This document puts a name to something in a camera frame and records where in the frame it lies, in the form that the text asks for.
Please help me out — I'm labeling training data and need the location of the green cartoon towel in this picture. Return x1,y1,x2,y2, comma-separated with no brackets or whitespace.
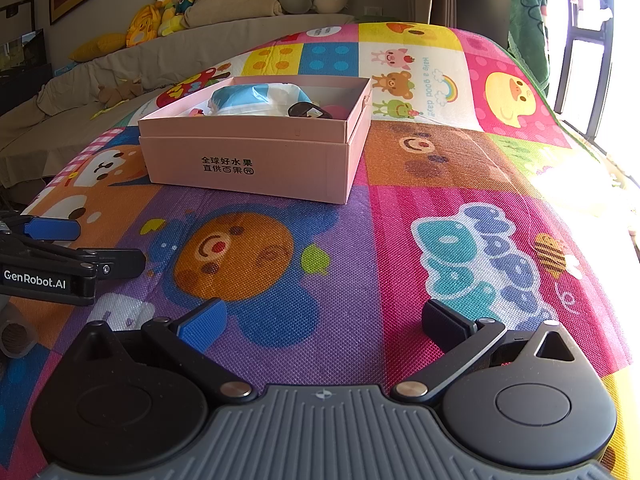
508,0,551,96

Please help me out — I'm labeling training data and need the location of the blue white tissue pack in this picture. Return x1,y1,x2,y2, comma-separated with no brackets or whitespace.
207,82,308,117

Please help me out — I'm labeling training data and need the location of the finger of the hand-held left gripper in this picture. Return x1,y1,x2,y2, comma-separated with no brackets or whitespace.
0,235,147,281
0,212,82,243

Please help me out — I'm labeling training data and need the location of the beige covered sofa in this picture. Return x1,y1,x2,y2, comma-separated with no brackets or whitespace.
0,12,358,188

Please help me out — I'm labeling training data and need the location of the colourful cartoon play mat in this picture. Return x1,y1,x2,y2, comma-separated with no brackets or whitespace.
0,21,640,480

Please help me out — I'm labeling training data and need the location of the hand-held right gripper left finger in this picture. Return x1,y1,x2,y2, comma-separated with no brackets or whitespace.
75,297,253,404

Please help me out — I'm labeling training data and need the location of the pink cardboard box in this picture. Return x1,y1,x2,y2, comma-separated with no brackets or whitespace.
137,76,373,205

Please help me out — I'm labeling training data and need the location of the brown teddy plush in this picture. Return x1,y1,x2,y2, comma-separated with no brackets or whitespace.
96,77,143,107

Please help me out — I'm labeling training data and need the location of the yellow duck plush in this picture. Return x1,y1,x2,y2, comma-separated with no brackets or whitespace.
154,0,179,37

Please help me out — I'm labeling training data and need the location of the black window railing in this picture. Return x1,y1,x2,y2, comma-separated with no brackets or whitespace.
552,0,616,143

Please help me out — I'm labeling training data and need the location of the yellow pillow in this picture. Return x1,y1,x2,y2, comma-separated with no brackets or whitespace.
68,33,128,62

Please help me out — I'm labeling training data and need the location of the black television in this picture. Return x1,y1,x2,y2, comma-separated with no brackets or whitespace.
0,29,53,116

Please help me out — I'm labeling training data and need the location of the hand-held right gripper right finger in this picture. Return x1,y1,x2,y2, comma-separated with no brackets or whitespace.
391,299,576,404

